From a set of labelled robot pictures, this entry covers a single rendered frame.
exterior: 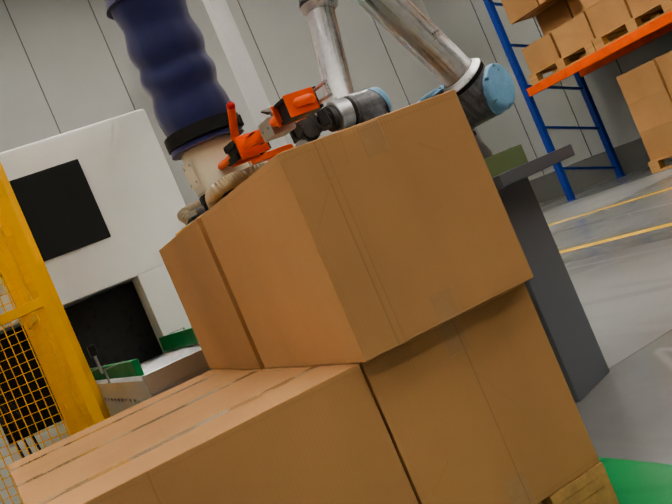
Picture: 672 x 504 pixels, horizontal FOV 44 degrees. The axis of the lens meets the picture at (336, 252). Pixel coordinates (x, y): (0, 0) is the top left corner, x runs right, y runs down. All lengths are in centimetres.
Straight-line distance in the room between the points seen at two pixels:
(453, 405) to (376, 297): 26
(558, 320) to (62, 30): 1056
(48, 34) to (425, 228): 1119
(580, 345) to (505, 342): 117
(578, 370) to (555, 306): 21
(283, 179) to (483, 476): 67
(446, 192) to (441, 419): 43
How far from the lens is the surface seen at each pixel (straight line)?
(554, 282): 280
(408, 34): 257
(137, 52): 244
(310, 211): 148
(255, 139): 207
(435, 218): 158
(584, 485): 179
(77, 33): 1263
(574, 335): 282
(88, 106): 1226
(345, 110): 228
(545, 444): 173
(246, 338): 207
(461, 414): 162
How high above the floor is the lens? 76
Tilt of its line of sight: 1 degrees down
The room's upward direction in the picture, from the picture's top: 23 degrees counter-clockwise
